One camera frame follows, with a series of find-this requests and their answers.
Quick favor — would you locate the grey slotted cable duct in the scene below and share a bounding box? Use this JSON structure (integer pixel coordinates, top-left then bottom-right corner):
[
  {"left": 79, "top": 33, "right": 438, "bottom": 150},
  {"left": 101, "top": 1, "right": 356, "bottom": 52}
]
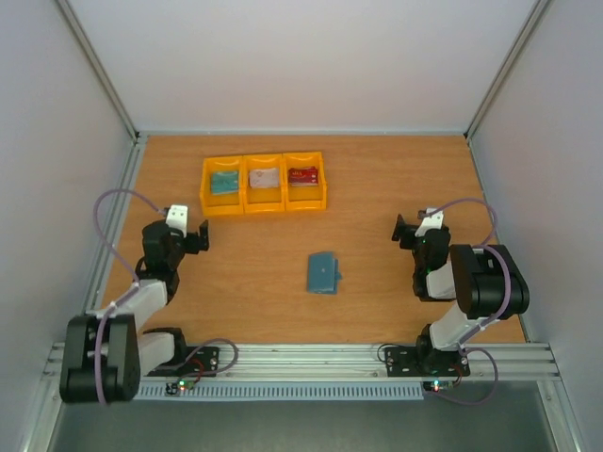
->
[{"left": 135, "top": 381, "right": 424, "bottom": 402}]

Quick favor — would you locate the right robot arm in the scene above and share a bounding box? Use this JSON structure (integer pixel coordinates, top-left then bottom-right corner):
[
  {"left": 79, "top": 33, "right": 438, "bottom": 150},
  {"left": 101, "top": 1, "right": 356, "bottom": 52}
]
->
[{"left": 383, "top": 212, "right": 530, "bottom": 378}]

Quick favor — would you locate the circuit board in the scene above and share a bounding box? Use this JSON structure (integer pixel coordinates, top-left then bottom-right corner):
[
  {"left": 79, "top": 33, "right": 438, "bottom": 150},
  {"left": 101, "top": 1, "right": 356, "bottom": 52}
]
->
[
  {"left": 423, "top": 379, "right": 459, "bottom": 393},
  {"left": 164, "top": 379, "right": 197, "bottom": 396}
]

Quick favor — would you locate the white pink cards stack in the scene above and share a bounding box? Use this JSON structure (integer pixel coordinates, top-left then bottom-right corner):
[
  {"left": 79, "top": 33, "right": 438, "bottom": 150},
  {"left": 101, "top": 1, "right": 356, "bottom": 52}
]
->
[{"left": 249, "top": 168, "right": 280, "bottom": 189}]

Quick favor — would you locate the left yellow bin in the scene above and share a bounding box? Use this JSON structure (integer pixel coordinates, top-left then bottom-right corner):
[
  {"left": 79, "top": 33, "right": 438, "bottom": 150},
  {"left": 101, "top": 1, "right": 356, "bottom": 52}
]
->
[{"left": 200, "top": 155, "right": 244, "bottom": 217}]

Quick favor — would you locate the right circuit board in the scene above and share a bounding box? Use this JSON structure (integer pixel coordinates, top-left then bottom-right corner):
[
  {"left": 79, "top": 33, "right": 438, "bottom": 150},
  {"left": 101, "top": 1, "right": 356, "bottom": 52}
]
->
[{"left": 423, "top": 379, "right": 459, "bottom": 393}]

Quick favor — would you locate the teal cards stack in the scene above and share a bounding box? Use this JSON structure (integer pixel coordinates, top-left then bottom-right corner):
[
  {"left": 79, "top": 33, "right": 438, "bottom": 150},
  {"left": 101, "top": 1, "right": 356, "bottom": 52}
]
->
[{"left": 210, "top": 170, "right": 239, "bottom": 196}]

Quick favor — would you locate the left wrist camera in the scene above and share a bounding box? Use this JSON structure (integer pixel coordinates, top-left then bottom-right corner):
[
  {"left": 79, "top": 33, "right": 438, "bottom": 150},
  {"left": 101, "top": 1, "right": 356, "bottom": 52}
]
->
[{"left": 165, "top": 204, "right": 188, "bottom": 237}]

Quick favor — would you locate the red cards stack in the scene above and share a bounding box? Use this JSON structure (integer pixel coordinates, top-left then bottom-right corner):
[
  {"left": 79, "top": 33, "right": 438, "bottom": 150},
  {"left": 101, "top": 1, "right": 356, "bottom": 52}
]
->
[{"left": 287, "top": 166, "right": 319, "bottom": 187}]

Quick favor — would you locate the aluminium front rail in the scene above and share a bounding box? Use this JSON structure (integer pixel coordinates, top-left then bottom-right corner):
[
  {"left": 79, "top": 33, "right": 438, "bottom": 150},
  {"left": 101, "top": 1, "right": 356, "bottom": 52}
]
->
[{"left": 44, "top": 342, "right": 561, "bottom": 381}]

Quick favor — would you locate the left circuit board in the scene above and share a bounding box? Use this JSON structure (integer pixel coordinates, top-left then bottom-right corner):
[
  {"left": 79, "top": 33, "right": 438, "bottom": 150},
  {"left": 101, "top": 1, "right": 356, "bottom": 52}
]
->
[{"left": 164, "top": 379, "right": 197, "bottom": 396}]

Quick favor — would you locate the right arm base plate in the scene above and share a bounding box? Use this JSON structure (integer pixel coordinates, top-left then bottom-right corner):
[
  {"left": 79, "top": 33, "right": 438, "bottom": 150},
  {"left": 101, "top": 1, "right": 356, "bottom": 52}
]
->
[{"left": 383, "top": 346, "right": 470, "bottom": 378}]

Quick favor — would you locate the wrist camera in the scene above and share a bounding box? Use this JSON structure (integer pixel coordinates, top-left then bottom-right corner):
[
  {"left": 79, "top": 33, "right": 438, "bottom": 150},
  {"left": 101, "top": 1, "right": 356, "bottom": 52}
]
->
[
  {"left": 165, "top": 204, "right": 188, "bottom": 237},
  {"left": 415, "top": 207, "right": 444, "bottom": 237}
]

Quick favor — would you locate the teal card holder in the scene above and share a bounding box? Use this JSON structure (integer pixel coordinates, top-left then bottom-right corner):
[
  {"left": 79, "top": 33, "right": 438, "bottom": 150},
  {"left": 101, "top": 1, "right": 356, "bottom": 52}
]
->
[{"left": 306, "top": 251, "right": 342, "bottom": 295}]

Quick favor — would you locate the middle yellow bin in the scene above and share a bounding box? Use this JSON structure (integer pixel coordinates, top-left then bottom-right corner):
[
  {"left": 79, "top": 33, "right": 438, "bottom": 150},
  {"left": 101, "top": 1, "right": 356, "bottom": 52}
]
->
[{"left": 242, "top": 153, "right": 285, "bottom": 214}]

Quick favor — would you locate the yellow bin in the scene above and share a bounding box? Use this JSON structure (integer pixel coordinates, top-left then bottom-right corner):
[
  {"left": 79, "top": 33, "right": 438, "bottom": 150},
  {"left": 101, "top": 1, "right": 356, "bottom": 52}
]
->
[
  {"left": 242, "top": 153, "right": 285, "bottom": 214},
  {"left": 200, "top": 155, "right": 244, "bottom": 217},
  {"left": 283, "top": 152, "right": 328, "bottom": 212}
]

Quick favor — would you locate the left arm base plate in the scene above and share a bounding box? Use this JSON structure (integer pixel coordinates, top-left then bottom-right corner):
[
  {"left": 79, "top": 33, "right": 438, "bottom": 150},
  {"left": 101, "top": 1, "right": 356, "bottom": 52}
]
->
[{"left": 147, "top": 347, "right": 220, "bottom": 378}]

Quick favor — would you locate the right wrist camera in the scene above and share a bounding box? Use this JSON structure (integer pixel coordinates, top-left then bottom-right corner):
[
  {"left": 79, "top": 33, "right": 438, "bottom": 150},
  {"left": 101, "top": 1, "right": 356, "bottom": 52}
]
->
[{"left": 415, "top": 207, "right": 444, "bottom": 237}]

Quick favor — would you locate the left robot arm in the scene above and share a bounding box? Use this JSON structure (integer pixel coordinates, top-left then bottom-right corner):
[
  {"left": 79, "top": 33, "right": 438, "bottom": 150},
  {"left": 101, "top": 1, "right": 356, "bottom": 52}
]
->
[{"left": 59, "top": 220, "right": 210, "bottom": 404}]

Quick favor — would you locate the right yellow bin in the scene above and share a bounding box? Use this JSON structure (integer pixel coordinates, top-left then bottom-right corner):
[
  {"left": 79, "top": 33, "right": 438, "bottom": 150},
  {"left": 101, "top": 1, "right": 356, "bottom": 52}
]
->
[{"left": 283, "top": 152, "right": 328, "bottom": 212}]

